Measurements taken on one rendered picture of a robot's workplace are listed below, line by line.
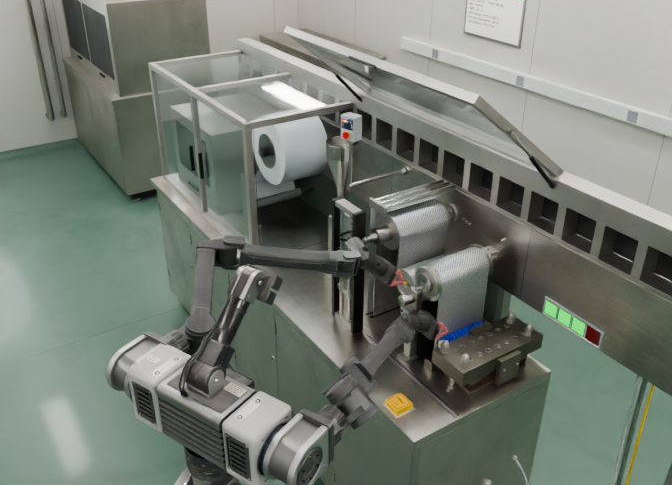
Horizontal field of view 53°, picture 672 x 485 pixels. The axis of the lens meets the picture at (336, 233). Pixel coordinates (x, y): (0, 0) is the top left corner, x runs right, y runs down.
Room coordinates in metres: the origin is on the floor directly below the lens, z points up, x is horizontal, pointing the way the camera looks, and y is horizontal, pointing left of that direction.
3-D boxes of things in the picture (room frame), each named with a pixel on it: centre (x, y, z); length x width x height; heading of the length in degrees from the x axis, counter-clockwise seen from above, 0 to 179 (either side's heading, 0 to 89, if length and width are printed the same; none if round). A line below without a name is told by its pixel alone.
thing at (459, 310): (2.07, -0.47, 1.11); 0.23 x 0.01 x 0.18; 123
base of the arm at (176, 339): (1.41, 0.44, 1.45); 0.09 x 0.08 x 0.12; 56
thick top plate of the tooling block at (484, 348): (1.99, -0.56, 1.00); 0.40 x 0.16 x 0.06; 123
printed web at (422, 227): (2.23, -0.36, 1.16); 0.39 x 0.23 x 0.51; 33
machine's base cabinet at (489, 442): (2.87, 0.14, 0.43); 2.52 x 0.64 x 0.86; 33
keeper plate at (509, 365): (1.92, -0.63, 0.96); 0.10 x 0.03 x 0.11; 123
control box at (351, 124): (2.53, -0.05, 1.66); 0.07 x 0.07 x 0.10; 51
